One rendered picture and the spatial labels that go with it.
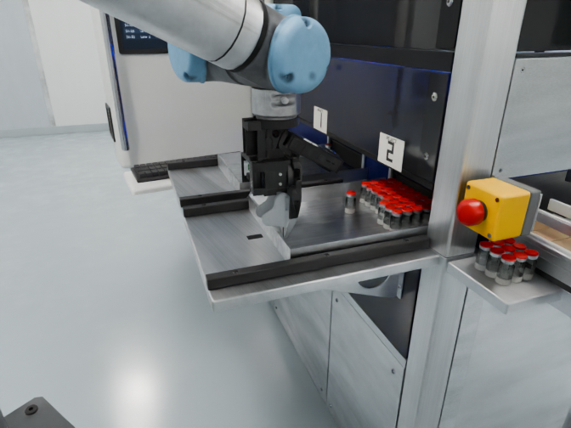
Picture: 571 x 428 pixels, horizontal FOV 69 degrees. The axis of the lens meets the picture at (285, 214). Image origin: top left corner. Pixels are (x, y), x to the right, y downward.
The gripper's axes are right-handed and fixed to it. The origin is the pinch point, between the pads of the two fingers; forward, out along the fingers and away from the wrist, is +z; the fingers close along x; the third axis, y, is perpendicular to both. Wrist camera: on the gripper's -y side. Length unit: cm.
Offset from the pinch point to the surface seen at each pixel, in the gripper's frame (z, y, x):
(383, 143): -11.1, -23.9, -9.5
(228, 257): 3.9, 10.9, -0.8
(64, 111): 64, 107, -544
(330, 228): 3.7, -10.5, -4.8
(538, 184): 6, -77, -15
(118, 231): 92, 44, -212
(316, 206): 3.7, -12.4, -16.0
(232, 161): 3, -2, -54
